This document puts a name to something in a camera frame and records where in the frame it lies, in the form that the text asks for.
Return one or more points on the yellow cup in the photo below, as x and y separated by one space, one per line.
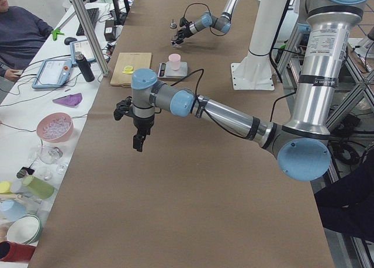
5 187

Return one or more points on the purple cloth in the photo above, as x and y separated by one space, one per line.
71 100

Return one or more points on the pink bowl with ice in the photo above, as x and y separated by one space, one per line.
55 128

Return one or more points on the green cup lying down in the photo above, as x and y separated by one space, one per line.
38 187

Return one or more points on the light blue cup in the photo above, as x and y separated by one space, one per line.
13 210

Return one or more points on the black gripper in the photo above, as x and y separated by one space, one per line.
184 31
142 123

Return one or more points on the clear glass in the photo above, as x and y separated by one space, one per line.
50 154

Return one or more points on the standing person in dark clothes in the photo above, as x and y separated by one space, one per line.
346 206

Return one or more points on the pink plastic cup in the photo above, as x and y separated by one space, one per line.
174 60

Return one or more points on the lemon slice at knife tip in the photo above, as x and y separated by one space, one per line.
128 69

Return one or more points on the blue teach pendant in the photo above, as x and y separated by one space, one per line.
53 73
84 48

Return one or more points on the aluminium frame post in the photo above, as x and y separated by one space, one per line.
85 21

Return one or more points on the white green bowl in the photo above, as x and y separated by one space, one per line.
25 230

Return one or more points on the silver digital kitchen scale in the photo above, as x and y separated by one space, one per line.
165 71

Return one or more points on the wooden cutting board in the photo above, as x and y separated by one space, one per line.
126 65

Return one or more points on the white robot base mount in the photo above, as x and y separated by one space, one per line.
254 71

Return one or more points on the blue teach pendant near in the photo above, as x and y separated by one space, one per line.
53 73

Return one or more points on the black thermos bottle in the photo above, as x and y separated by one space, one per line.
84 66

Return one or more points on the black computer mouse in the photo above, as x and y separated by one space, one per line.
69 40

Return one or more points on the seated person in navy sweater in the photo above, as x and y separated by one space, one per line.
22 35

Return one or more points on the glass sauce bottle metal spout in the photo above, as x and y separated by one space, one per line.
176 35

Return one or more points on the blue teach pendant far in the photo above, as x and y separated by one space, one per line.
84 48

